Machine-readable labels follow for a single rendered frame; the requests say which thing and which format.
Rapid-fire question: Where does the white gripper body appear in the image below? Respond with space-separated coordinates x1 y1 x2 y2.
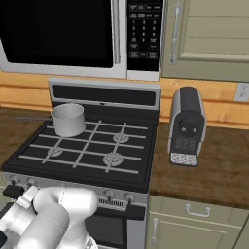
14 186 40 210

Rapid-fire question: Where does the stainless steel stove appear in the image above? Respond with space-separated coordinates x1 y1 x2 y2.
1 77 161 249

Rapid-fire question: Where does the silver saucepan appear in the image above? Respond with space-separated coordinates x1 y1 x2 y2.
14 103 87 138

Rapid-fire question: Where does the black oven door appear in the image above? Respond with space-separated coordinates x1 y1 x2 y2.
84 205 148 249

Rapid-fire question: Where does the silver microwave oven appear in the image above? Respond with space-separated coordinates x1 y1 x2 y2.
0 0 165 83

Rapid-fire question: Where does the black and silver coffee machine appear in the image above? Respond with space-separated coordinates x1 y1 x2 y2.
166 86 208 168

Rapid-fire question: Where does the green drawer front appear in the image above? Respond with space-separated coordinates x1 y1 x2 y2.
148 195 249 229

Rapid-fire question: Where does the silver base cupboard handle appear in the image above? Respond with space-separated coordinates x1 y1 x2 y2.
151 217 160 246

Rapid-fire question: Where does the silver drawer handle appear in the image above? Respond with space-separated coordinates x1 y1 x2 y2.
184 203 211 218

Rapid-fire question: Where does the silver microwave door handle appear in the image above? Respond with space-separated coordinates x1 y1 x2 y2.
111 0 127 66

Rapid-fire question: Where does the silver wall cupboard handle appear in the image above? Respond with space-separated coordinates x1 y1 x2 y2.
167 2 183 66

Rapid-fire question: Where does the white wall socket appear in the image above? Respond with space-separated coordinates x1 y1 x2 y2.
233 82 249 102

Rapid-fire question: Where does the green wall cupboard door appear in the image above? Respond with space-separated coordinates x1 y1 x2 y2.
160 0 249 83

